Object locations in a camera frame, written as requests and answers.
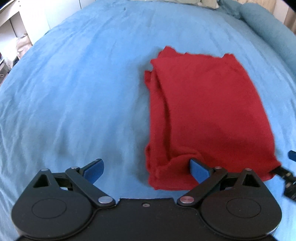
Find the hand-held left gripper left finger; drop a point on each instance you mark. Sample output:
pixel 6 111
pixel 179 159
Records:
pixel 94 171

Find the rolled blue duvet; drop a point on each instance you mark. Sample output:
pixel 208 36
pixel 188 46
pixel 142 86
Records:
pixel 268 27

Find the beige curtain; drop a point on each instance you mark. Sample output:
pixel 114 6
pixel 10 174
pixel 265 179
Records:
pixel 283 11

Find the bed with blue sheet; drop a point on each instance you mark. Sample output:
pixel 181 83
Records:
pixel 69 92

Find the white shelf unit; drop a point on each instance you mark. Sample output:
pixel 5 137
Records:
pixel 18 16

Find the red knit sweater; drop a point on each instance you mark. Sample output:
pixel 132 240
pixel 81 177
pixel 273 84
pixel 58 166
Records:
pixel 208 111

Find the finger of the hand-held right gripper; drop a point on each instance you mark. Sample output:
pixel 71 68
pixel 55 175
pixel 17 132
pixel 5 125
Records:
pixel 285 173
pixel 292 155

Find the white cloth bag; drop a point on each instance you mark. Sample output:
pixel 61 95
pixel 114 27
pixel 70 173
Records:
pixel 23 45

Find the green pillow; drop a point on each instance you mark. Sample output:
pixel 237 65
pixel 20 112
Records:
pixel 196 2

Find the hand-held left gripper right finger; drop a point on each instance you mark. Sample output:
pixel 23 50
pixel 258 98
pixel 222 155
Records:
pixel 200 171

